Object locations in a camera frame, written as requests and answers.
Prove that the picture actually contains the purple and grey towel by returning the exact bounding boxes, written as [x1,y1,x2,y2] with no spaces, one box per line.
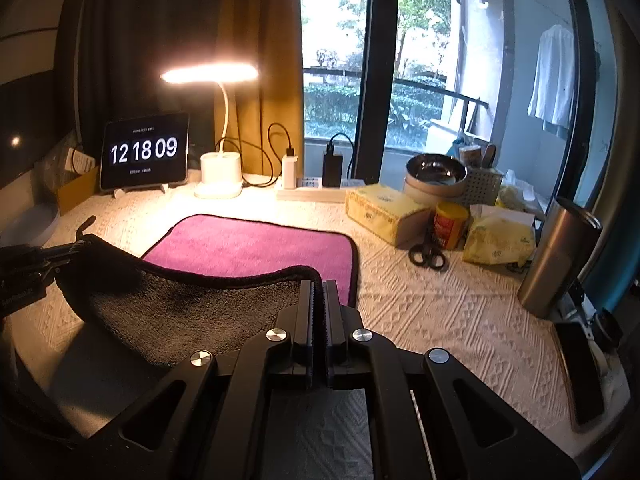
[56,214,360,370]

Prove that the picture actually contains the cardboard box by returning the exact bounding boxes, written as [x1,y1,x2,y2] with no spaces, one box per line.
[55,167,100,216]

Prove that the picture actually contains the grey plastic basin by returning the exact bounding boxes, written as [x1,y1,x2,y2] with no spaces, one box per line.
[1,203,60,247]

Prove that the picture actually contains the tablet showing clock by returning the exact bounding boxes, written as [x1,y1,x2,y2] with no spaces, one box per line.
[99,113,190,192]

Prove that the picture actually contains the black scissors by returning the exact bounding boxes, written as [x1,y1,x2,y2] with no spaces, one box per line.
[408,228,448,272]

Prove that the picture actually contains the yellow tissue pack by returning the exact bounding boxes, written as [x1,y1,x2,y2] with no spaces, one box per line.
[345,184,432,247]

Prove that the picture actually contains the white knitted table cloth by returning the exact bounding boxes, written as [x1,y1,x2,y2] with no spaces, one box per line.
[10,185,630,463]

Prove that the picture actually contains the white power strip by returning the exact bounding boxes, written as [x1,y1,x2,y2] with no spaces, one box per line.
[274,177,366,204]

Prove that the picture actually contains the white desk lamp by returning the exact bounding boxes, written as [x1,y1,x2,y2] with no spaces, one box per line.
[159,62,260,201]

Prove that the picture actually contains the orange can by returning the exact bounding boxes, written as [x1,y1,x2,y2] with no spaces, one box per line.
[433,202,470,250]

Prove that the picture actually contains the black power adapter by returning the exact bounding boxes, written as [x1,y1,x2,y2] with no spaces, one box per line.
[321,142,343,188]

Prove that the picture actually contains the white charger plug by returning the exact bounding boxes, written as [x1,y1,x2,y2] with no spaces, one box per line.
[281,148,297,191]

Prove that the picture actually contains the stainless steel bowl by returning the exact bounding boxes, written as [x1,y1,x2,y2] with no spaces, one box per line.
[405,154,469,197]

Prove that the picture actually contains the yellow wipes pack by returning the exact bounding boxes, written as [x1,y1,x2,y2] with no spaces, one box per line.
[462,216,536,266]

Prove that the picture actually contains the white perforated basket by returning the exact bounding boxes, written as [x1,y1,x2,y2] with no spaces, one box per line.
[460,167,504,206]

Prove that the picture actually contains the dark green curtain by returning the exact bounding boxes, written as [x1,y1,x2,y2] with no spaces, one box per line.
[54,0,221,164]

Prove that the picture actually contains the steel thermos bottle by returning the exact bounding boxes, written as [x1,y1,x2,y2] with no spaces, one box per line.
[518,197,602,318]

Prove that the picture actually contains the smartphone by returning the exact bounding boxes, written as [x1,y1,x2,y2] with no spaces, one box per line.
[553,322,605,432]

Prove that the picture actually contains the mustard yellow curtain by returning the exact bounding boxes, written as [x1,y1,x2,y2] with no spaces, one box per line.
[214,0,304,176]

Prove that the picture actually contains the white hanging shirt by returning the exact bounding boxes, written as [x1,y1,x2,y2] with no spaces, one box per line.
[527,24,575,140]

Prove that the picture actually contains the black charging cable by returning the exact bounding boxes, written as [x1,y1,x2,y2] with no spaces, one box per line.
[214,121,294,189]

